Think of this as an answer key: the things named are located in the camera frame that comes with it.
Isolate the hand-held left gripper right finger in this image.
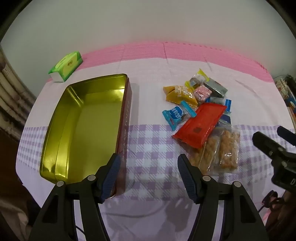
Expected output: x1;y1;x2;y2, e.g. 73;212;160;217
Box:
177;153;270;241

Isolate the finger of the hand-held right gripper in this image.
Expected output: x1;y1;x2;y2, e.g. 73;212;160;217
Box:
277;126;296;147
252;132;287;160

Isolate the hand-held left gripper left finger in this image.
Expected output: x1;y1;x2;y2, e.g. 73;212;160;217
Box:
29;153;122;241

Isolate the cyan snack packet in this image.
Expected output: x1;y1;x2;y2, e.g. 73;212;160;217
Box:
162;101;197;131

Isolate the dark brown box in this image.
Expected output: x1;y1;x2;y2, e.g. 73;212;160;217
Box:
39;74;133;198

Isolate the grey clear snack packet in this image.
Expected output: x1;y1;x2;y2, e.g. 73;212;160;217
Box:
203;78;228;98

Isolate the pink heart-print snack packet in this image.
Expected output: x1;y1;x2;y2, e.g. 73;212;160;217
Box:
193;85;213;103

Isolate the clear fried dough twist packet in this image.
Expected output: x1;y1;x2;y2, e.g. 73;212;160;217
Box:
214;125;241;174
187;139;206;168
201;130;221;173

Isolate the cup-print box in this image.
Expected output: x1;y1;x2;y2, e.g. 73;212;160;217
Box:
285;93;296;112

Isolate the dark blue snack packet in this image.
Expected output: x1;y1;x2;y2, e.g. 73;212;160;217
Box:
217;113;232;127

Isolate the floral patterned container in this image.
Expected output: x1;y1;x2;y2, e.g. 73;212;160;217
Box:
276;77;290;96

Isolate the red snack packet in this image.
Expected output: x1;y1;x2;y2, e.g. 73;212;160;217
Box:
172;102;227;149

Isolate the blue-ended clear snack packet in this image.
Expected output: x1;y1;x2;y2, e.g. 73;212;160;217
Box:
206;97;232;115

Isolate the orange snack packet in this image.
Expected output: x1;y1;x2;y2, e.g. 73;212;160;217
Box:
163;85;199;107

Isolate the yellow-edged clear snack packet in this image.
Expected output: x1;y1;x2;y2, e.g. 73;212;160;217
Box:
190;68;208;90

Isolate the pink checked bed sheet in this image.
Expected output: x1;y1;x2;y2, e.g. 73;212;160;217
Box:
16;40;296;241

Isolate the green tissue pack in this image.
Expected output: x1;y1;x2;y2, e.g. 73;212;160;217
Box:
48;51;84;82

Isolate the beige ribbed panel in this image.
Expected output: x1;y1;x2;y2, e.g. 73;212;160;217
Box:
0;44;37;142

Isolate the black cable loop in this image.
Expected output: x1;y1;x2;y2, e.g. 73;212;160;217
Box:
261;190;285;212

